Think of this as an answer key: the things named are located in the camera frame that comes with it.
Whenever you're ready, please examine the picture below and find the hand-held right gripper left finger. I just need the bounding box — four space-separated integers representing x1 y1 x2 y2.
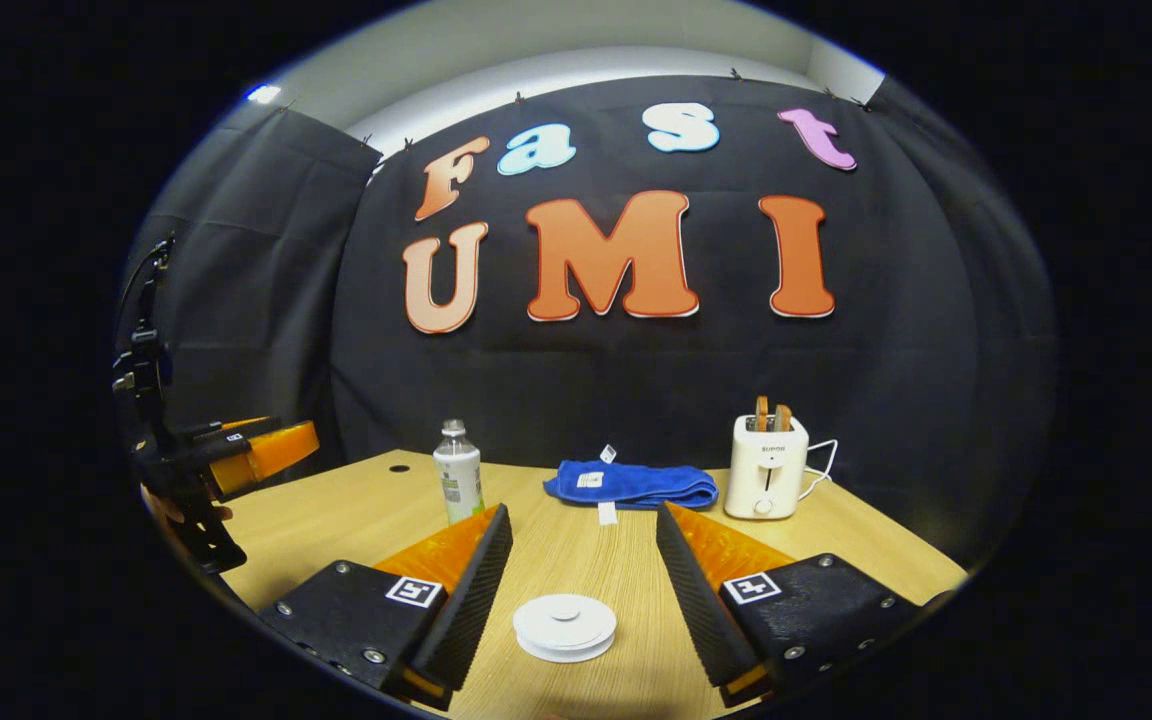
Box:
258 503 515 712

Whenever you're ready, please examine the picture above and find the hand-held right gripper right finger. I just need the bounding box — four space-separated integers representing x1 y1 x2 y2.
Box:
655 501 924 710

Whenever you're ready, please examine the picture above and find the white teacup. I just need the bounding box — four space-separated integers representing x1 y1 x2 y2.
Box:
514 620 618 660

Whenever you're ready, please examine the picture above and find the white teacup lid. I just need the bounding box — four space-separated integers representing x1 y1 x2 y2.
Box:
513 593 618 651

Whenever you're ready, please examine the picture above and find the clear water bottle white label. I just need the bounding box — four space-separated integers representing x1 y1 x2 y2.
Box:
432 419 486 527

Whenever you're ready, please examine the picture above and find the white saucer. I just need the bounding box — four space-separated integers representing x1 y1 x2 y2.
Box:
524 645 609 665

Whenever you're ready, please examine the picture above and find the blue folded towel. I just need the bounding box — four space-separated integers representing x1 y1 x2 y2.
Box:
542 444 721 527

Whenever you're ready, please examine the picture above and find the cream toaster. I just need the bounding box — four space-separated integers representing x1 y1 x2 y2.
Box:
723 413 811 522

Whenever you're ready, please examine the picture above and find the black backdrop cloth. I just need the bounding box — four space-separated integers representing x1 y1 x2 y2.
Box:
121 75 1057 571

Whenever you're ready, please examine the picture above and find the white toaster cable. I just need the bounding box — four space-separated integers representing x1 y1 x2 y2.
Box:
799 437 840 502

